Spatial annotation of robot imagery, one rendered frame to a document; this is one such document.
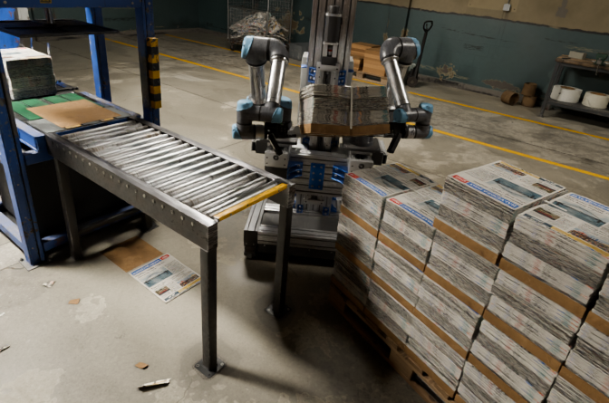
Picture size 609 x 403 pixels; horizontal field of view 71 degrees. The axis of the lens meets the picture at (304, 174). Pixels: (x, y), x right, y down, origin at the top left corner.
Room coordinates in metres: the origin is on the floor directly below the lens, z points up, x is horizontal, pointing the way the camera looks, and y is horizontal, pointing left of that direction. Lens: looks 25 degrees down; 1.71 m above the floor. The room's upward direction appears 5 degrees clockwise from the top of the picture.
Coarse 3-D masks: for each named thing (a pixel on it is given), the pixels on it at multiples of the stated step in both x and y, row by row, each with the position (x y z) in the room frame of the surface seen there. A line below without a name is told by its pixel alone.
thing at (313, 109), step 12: (312, 84) 1.92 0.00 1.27; (324, 84) 1.91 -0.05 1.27; (300, 96) 2.11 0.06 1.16; (312, 96) 1.91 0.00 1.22; (324, 96) 1.90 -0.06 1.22; (336, 96) 1.90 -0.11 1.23; (300, 108) 2.10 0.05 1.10; (312, 108) 1.89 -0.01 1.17; (324, 108) 1.88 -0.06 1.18; (336, 108) 1.89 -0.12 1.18; (300, 120) 2.07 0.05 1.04; (312, 120) 1.84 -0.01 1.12; (324, 120) 1.86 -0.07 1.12; (336, 120) 1.88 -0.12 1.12
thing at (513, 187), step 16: (448, 176) 1.49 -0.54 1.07; (464, 176) 1.50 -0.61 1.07; (480, 176) 1.52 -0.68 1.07; (496, 176) 1.53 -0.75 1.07; (512, 176) 1.55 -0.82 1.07; (528, 176) 1.57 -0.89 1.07; (480, 192) 1.37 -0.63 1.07; (496, 192) 1.39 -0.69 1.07; (512, 192) 1.40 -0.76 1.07; (528, 192) 1.41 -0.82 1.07; (544, 192) 1.42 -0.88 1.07; (512, 208) 1.27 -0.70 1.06
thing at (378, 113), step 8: (360, 88) 1.95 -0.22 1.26; (368, 88) 1.96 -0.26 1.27; (376, 88) 1.97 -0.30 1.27; (384, 88) 1.98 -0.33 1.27; (360, 96) 1.94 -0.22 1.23; (368, 96) 1.95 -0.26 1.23; (376, 96) 1.96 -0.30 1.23; (384, 96) 1.97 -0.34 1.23; (360, 104) 1.93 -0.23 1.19; (368, 104) 1.94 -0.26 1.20; (376, 104) 1.95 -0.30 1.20; (384, 104) 1.96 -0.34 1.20; (360, 112) 1.92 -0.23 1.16; (368, 112) 1.93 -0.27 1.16; (376, 112) 1.94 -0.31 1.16; (384, 112) 1.95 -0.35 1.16; (360, 120) 1.91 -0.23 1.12; (368, 120) 1.92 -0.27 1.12; (376, 120) 1.93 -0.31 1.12; (384, 120) 1.95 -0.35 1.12; (360, 136) 1.90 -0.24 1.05
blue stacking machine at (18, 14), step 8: (0, 8) 4.09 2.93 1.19; (8, 8) 4.15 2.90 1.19; (16, 8) 4.21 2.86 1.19; (24, 8) 4.26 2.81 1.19; (0, 16) 4.08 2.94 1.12; (8, 16) 4.14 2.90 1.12; (16, 16) 4.19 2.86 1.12; (24, 16) 4.25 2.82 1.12; (0, 32) 4.06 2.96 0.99; (0, 40) 4.05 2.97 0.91; (8, 40) 4.11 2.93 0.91; (16, 40) 4.16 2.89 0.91; (0, 48) 4.04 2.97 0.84; (8, 48) 4.09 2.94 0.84
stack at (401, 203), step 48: (384, 192) 1.78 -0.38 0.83; (432, 192) 1.83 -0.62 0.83; (432, 240) 1.50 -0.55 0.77; (336, 288) 1.91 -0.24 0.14; (432, 288) 1.44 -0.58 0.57; (480, 288) 1.29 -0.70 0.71; (528, 288) 1.17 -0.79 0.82; (384, 336) 1.60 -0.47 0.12; (432, 336) 1.39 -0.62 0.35; (480, 336) 1.24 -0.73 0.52; (528, 336) 1.12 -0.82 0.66; (576, 336) 1.05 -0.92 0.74; (432, 384) 1.34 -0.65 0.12; (480, 384) 1.19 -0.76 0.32; (528, 384) 1.07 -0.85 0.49
